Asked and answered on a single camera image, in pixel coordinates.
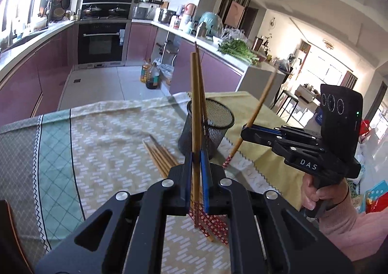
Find purple cabinets under vegetables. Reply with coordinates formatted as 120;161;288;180
170;39;244;95

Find clear plastic bag on floor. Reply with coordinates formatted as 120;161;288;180
158;63;175;86

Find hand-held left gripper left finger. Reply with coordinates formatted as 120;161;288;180
35;151;195;274

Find white counter island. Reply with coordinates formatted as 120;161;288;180
242;62;291;105

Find stainless steel pot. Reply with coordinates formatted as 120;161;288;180
158;8;177;23

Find dark liquid plastic bottle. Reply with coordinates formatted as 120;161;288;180
146;62;161;90

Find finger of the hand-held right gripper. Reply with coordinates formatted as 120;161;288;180
241;125;325;157
251;124;322;141

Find teal ceramic jar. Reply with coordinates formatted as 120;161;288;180
198;12;223;37

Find white low cabinet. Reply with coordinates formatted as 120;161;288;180
295;84;320;105

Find clear plastic bag on counter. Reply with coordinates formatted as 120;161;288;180
221;27;246;41

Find bunch of wooden chopsticks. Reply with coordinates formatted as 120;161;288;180
142;134;229;246

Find cooking pot with lid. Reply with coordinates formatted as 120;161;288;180
108;5;128;17
82;5;102;17

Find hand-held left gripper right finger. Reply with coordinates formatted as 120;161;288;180
200;149;354;274

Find pink kettle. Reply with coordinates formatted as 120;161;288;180
184;3;197;23

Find patterned green beige tablecloth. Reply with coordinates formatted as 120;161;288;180
0;91;307;274

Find person's right hand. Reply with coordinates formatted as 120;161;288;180
301;175;350;210

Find black built-in oven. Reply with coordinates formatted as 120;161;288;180
77;22;127;65

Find bundle of green vegetables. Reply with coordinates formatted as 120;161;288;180
218;39;259;65

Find purple cabinet beside oven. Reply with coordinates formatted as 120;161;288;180
126;22;158;64

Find black stool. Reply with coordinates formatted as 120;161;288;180
274;89;299;120

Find black mesh utensil holder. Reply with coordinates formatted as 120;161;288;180
178;98;235;161

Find hanging kitchen utensils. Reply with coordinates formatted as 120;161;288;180
48;0;72;21

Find purple cabinets under window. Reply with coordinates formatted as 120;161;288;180
0;24;79;126

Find person's right forearm pink sleeve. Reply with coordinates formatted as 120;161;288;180
317;184;388;262

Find red bag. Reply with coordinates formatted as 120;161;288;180
359;121;370;144

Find blue dotted bag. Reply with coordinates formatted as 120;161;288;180
364;181;388;214

